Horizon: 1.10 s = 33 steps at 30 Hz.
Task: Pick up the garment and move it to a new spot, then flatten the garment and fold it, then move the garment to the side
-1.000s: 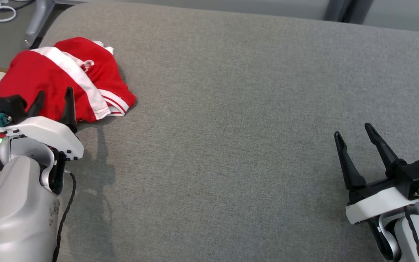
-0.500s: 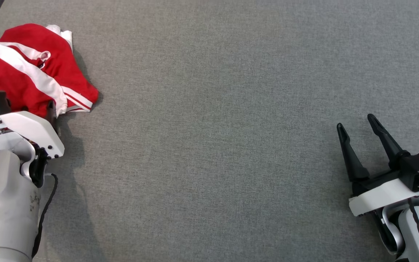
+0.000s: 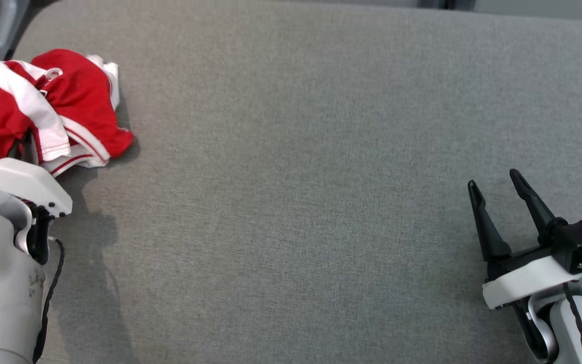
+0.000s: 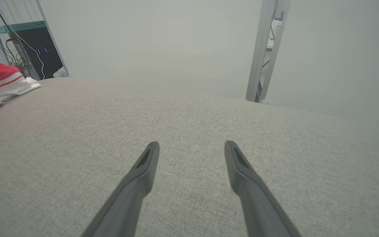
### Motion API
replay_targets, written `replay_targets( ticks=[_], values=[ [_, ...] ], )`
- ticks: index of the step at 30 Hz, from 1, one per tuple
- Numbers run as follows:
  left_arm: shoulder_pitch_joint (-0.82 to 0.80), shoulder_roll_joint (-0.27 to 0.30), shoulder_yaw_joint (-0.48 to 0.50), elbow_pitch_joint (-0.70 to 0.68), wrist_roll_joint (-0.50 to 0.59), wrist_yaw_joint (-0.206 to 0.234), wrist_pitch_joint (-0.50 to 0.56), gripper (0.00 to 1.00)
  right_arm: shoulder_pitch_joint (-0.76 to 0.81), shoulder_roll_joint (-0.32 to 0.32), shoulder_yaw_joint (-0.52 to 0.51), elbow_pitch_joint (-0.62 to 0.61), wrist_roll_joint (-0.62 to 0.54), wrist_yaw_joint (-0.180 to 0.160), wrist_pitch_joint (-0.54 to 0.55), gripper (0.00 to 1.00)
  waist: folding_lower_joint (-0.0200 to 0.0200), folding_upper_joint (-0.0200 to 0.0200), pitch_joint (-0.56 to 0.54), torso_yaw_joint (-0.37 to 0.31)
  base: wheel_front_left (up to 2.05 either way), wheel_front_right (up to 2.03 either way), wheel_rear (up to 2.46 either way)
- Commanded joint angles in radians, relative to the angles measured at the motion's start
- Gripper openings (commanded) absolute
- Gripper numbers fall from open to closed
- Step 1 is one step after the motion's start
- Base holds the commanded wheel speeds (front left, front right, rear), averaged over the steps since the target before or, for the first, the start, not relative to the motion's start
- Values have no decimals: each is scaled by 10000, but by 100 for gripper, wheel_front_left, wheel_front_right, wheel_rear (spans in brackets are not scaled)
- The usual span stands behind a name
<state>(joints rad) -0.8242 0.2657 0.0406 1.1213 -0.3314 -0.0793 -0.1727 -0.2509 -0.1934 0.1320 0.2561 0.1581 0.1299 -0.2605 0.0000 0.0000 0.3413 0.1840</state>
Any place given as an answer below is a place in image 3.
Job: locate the red white basketball jersey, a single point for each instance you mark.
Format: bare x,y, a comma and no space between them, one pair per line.
89,101

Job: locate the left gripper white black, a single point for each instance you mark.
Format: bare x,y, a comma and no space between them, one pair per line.
18,179

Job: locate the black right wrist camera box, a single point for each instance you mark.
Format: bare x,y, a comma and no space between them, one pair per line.
579,240

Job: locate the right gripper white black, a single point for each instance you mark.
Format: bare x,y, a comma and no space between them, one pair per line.
523,280

